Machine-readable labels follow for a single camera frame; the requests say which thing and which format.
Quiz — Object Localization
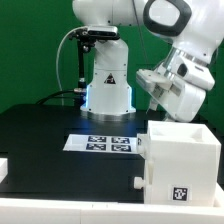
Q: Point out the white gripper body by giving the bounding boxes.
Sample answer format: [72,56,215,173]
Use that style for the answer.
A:
[136,55,215,122]

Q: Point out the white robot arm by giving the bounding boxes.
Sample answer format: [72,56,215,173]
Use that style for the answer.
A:
[72,0,224,122]

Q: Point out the white left rail piece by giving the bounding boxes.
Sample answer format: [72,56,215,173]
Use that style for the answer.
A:
[0,158,8,183]

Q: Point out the white marker sheet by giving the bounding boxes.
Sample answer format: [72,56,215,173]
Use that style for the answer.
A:
[63,134,137,154]

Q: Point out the large white drawer housing box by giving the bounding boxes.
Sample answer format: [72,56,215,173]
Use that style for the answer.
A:
[144,121,221,206]

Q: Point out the black camera on stand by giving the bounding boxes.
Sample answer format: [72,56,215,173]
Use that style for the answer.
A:
[68,26,120,94]

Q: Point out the black cables on table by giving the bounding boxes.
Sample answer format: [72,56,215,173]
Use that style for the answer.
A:
[35,89,84,107]

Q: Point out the white front rail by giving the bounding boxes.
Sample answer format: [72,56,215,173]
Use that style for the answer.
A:
[0,199,224,224]

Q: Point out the grey cable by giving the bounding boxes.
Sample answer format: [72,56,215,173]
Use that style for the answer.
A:
[55,27,83,108]

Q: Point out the small white drawer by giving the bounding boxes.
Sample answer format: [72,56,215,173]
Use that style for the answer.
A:
[137,134,154,173]
[134,177,146,190]

